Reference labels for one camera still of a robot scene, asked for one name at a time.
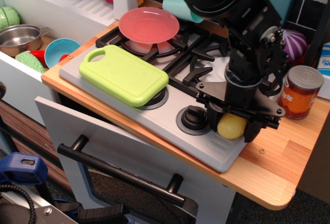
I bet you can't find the yellow toy potato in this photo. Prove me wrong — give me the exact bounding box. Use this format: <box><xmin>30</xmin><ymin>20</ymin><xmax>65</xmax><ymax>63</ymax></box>
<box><xmin>217</xmin><ymin>113</ymin><xmax>248</xmax><ymax>139</ymax></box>

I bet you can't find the green plastic cutting board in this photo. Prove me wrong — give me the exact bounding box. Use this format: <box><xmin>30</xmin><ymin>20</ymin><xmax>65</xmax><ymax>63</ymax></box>
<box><xmin>78</xmin><ymin>45</ymin><xmax>169</xmax><ymax>107</ymax></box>

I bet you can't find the green toy cabbage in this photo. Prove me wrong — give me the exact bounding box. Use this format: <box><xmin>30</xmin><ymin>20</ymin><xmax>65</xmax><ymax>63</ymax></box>
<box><xmin>1</xmin><ymin>7</ymin><xmax>21</xmax><ymax>30</ymax></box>

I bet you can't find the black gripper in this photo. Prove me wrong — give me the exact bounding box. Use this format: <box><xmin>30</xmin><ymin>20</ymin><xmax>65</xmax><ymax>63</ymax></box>
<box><xmin>196</xmin><ymin>82</ymin><xmax>285</xmax><ymax>143</ymax></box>

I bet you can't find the black right stove knob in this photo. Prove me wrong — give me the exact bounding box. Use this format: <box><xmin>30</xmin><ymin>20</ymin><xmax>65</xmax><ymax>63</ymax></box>
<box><xmin>176</xmin><ymin>105</ymin><xmax>211</xmax><ymax>136</ymax></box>

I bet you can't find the small steel pot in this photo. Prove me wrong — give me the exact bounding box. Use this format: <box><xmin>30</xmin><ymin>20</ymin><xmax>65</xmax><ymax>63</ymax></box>
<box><xmin>1</xmin><ymin>24</ymin><xmax>50</xmax><ymax>57</ymax></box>

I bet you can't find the green toy cucumber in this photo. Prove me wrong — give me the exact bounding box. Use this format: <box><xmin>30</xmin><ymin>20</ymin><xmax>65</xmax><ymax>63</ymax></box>
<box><xmin>15</xmin><ymin>52</ymin><xmax>45</xmax><ymax>74</ymax></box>

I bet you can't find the black braided cable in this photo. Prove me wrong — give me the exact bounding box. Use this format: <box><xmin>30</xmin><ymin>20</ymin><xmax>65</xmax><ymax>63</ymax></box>
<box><xmin>0</xmin><ymin>184</ymin><xmax>36</xmax><ymax>224</ymax></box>

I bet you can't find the red toy pepper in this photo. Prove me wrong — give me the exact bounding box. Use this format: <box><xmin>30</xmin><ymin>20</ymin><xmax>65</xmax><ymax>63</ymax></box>
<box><xmin>28</xmin><ymin>50</ymin><xmax>68</xmax><ymax>63</ymax></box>

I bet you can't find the blue plastic clamp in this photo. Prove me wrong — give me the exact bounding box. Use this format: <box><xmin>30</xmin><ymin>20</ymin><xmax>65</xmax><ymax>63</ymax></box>
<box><xmin>1</xmin><ymin>152</ymin><xmax>48</xmax><ymax>185</ymax></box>

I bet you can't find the teal plastic cup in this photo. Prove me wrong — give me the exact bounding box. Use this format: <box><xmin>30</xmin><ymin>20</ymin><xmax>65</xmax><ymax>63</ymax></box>
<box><xmin>162</xmin><ymin>0</ymin><xmax>204</xmax><ymax>23</ymax></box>

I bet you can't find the white toy sink unit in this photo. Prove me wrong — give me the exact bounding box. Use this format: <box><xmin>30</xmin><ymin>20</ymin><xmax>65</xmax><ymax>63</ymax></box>
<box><xmin>0</xmin><ymin>0</ymin><xmax>119</xmax><ymax>126</ymax></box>

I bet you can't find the black left burner grate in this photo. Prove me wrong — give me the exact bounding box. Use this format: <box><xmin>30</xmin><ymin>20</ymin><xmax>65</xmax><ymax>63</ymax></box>
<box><xmin>95</xmin><ymin>19</ymin><xmax>210</xmax><ymax>73</ymax></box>

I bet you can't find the grey toy stove top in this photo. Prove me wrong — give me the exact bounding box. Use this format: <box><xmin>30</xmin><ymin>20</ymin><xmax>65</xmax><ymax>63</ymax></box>
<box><xmin>58</xmin><ymin>21</ymin><xmax>288</xmax><ymax>172</ymax></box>

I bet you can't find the white milk carton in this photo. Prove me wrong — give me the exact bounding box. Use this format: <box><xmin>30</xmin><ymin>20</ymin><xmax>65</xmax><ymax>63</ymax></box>
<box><xmin>317</xmin><ymin>42</ymin><xmax>330</xmax><ymax>100</ymax></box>

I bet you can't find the blue plastic bowl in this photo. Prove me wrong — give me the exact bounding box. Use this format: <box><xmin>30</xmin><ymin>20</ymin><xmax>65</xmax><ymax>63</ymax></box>
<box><xmin>44</xmin><ymin>38</ymin><xmax>81</xmax><ymax>68</ymax></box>

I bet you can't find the black left stove knob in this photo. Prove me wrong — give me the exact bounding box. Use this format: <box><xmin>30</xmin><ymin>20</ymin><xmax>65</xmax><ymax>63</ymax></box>
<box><xmin>137</xmin><ymin>87</ymin><xmax>169</xmax><ymax>110</ymax></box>

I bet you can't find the black stove knob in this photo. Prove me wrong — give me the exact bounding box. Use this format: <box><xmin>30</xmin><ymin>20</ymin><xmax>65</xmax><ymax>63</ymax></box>
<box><xmin>176</xmin><ymin>105</ymin><xmax>211</xmax><ymax>136</ymax></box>
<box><xmin>137</xmin><ymin>87</ymin><xmax>169</xmax><ymax>110</ymax></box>

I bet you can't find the black burner grate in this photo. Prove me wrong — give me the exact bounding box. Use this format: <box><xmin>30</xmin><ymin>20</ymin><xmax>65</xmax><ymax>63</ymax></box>
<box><xmin>166</xmin><ymin>34</ymin><xmax>230</xmax><ymax>98</ymax></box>
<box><xmin>95</xmin><ymin>19</ymin><xmax>210</xmax><ymax>73</ymax></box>

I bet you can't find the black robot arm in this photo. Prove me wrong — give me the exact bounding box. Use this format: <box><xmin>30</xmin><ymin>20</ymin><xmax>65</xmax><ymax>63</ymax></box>
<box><xmin>184</xmin><ymin>0</ymin><xmax>288</xmax><ymax>142</ymax></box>

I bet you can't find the purple toy onion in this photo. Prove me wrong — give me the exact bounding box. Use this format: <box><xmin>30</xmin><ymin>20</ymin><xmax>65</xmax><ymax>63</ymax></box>
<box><xmin>282</xmin><ymin>29</ymin><xmax>307</xmax><ymax>62</ymax></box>

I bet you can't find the pink plastic plate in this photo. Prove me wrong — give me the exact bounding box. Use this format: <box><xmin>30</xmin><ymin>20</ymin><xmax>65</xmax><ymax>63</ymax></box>
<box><xmin>119</xmin><ymin>7</ymin><xmax>180</xmax><ymax>44</ymax></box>

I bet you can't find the black right burner grate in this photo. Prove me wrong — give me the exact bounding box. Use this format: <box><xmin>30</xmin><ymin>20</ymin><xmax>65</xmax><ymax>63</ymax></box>
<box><xmin>166</xmin><ymin>34</ymin><xmax>230</xmax><ymax>98</ymax></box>

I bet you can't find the white oven door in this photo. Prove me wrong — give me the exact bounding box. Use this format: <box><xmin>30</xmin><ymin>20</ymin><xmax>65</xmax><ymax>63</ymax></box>
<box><xmin>35</xmin><ymin>97</ymin><xmax>236</xmax><ymax>223</ymax></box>

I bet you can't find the orange toy food can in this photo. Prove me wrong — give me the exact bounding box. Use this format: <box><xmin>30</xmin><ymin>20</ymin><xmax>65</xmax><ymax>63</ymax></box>
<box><xmin>278</xmin><ymin>65</ymin><xmax>324</xmax><ymax>120</ymax></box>

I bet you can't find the black oven door handle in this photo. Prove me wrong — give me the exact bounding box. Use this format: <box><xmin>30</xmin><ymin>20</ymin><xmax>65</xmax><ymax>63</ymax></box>
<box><xmin>57</xmin><ymin>135</ymin><xmax>187</xmax><ymax>207</ymax></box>

